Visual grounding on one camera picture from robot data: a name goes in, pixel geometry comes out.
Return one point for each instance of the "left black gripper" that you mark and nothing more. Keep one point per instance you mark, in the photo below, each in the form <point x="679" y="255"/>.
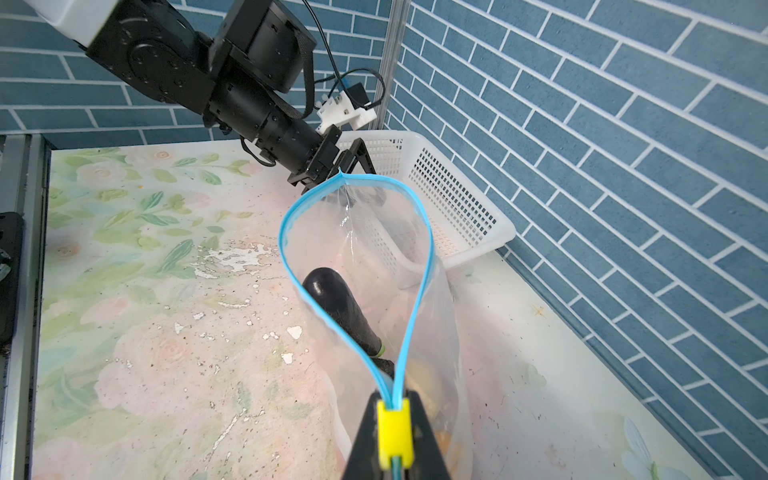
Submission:
<point x="262" y="65"/>

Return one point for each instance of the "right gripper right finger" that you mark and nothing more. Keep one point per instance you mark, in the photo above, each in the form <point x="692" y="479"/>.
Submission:
<point x="428" y="461"/>

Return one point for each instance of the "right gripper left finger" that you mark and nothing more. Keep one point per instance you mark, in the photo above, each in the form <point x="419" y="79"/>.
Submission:
<point x="363" y="462"/>

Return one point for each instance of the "yellow zipper slider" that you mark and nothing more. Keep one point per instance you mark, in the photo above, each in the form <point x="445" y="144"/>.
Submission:
<point x="395" y="442"/>

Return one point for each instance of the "dark toy eggplant green stem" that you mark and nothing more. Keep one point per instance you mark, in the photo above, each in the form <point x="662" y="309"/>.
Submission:
<point x="331" y="292"/>

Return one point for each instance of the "clear zip bag blue zipper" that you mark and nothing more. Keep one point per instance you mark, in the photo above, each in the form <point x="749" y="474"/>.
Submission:
<point x="417" y="326"/>

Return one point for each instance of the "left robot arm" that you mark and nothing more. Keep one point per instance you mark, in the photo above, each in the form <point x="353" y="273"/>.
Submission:
<point x="153" y="48"/>

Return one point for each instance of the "white plastic perforated basket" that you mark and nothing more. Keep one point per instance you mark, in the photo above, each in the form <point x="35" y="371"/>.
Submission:
<point x="456" y="204"/>

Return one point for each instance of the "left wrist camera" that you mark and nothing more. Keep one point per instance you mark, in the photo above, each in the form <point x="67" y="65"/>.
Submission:
<point x="350" y="107"/>

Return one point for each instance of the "aluminium front rail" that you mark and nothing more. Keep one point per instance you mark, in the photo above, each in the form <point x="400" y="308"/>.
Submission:
<point x="25" y="171"/>

